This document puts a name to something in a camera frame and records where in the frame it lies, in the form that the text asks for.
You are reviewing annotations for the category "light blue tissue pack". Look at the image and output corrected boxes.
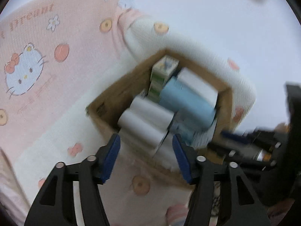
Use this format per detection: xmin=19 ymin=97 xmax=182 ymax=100
xmin=159 ymin=77 xmax=216 ymax=131

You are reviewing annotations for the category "pink cat print blanket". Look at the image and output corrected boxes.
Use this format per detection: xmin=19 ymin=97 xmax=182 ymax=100
xmin=0 ymin=0 xmax=257 ymax=226

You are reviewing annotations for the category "pink striped sock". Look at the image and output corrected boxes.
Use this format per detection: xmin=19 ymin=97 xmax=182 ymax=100
xmin=165 ymin=204 xmax=188 ymax=226

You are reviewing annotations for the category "small green white carton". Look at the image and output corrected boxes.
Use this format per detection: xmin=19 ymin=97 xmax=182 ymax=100
xmin=147 ymin=55 xmax=179 ymax=103

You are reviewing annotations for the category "light pink quilt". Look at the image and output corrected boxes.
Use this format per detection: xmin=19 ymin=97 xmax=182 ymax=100
xmin=1 ymin=149 xmax=30 ymax=225

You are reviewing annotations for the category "brown cardboard box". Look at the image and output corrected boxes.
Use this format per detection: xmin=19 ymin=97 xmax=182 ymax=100
xmin=86 ymin=48 xmax=235 ymax=189

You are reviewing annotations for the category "blue patterned plastic packet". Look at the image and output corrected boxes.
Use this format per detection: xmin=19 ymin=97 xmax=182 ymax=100
xmin=169 ymin=113 xmax=217 ymax=150

